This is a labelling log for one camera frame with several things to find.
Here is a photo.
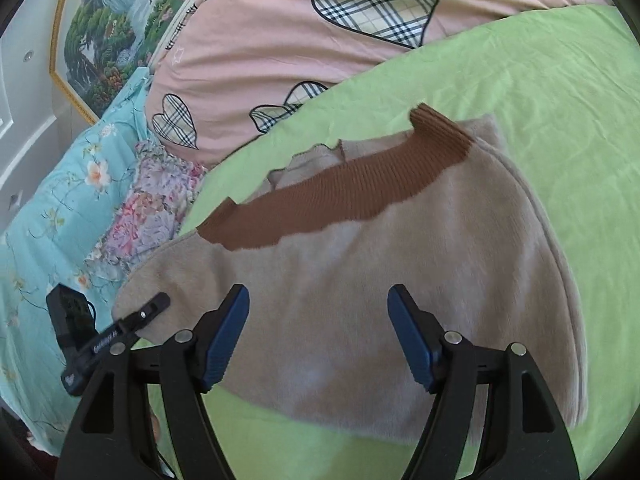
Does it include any beige knit sweater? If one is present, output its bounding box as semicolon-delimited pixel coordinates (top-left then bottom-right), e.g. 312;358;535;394
113;105;588;443

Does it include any pink purple floral pillow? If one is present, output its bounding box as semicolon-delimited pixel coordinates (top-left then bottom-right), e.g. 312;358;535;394
86;141;207;281

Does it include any light blue floral quilt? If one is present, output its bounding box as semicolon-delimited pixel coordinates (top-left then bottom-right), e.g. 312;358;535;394
1;68;152;455

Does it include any pink heart-patterned duvet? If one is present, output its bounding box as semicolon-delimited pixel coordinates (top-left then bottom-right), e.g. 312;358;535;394
145;0;608;167

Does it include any framed landscape painting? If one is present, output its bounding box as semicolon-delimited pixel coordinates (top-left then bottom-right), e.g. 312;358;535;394
49;0;195;124

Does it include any white panelled door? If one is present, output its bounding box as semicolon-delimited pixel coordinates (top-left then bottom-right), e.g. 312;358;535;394
1;0;70;228

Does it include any green bed sheet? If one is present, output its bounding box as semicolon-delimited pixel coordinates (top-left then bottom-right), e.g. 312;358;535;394
183;6;639;476

